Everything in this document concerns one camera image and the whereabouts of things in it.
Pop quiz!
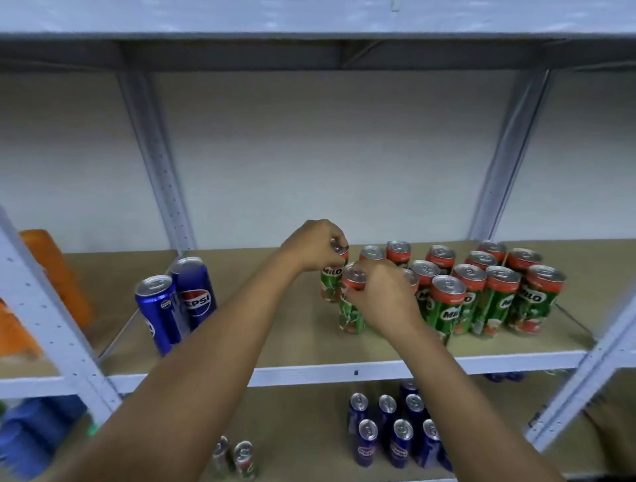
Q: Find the person's right hand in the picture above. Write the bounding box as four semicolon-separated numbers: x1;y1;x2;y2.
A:
343;259;424;341

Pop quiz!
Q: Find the person's left hand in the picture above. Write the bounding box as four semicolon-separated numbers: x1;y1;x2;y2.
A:
280;219;349;273

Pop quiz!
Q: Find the green chocolate drink can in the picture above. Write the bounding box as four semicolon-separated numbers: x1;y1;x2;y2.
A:
320;241;350;304
213;436;233;480
339;263;368;334
233;440;257;480

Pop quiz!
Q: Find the person's left forearm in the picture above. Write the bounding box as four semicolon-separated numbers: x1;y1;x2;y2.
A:
50;246;306;482

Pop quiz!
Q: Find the person's right forearm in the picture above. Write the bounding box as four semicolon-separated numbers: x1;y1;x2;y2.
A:
383;318;567;482

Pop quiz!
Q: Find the cluster of green cans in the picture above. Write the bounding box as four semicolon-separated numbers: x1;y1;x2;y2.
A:
359;240;567;346

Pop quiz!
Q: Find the white metal shelving rack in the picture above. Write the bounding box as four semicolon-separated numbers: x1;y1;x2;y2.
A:
0;0;636;482

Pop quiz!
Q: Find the tall blue soda can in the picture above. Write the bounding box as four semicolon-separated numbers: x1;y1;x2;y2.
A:
134;274;187;357
170;257;218;331

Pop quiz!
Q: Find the cluster of blue cans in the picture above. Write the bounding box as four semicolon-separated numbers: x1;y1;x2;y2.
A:
346;380;454;472

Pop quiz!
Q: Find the orange snack packet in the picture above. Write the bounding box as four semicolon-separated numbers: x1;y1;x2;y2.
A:
19;229;95;329
0;298;43;359

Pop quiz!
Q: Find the blue plastic packet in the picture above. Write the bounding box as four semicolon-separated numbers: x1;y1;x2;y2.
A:
0;396;88;480

